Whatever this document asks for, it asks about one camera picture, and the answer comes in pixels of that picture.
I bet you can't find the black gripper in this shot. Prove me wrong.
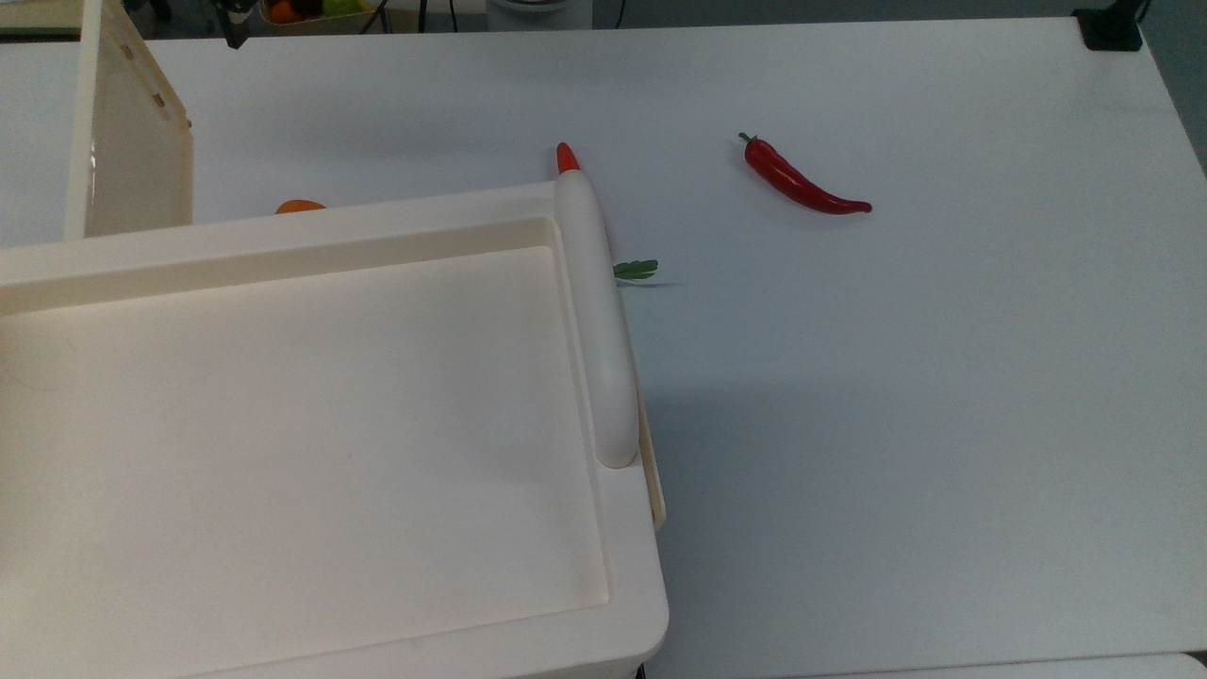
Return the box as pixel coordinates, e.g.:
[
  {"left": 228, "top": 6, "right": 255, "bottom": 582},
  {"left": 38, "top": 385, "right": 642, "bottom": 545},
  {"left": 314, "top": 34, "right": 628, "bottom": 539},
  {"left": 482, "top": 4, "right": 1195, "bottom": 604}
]
[{"left": 215, "top": 0, "right": 258, "bottom": 51}]

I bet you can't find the cream cabinet door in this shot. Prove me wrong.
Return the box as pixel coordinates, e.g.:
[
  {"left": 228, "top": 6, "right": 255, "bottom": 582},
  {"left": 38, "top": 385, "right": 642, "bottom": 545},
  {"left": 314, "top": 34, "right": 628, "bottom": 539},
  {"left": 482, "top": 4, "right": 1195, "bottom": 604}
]
[{"left": 65, "top": 0, "right": 195, "bottom": 241}]

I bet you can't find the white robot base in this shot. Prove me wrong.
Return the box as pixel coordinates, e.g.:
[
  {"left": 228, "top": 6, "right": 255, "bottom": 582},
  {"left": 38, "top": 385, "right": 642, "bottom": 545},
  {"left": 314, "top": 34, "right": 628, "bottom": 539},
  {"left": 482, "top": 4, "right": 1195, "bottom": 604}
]
[{"left": 485, "top": 0, "right": 595, "bottom": 32}]

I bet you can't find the cream plastic cabinet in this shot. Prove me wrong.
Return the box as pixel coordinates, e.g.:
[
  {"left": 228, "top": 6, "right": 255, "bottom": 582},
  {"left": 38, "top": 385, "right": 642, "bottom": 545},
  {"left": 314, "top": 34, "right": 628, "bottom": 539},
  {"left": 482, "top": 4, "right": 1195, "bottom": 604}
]
[{"left": 0, "top": 181, "right": 670, "bottom": 679}]

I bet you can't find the bowl of toy fruit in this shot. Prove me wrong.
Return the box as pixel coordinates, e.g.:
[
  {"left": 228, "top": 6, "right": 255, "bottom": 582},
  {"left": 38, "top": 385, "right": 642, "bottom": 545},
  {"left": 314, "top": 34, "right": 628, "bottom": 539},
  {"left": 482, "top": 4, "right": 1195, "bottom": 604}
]
[{"left": 258, "top": 0, "right": 380, "bottom": 35}]

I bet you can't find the orange toy carrot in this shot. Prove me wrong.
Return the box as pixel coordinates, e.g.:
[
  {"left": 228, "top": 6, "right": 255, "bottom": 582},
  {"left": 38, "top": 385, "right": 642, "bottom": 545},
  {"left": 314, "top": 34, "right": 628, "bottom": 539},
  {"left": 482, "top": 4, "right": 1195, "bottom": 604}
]
[{"left": 555, "top": 141, "right": 661, "bottom": 284}]

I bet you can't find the red toy chili pepper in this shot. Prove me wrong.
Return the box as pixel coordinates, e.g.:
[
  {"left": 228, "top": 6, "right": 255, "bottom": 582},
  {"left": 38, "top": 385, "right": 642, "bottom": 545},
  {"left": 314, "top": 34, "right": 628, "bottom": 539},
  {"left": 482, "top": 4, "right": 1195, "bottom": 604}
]
[{"left": 737, "top": 132, "right": 873, "bottom": 216}]

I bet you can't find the black table clamp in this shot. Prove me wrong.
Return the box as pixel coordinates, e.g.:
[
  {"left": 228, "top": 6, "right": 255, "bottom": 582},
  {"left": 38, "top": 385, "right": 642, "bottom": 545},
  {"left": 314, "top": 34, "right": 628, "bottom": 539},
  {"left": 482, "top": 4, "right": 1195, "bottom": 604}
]
[{"left": 1073, "top": 0, "right": 1148, "bottom": 53}]

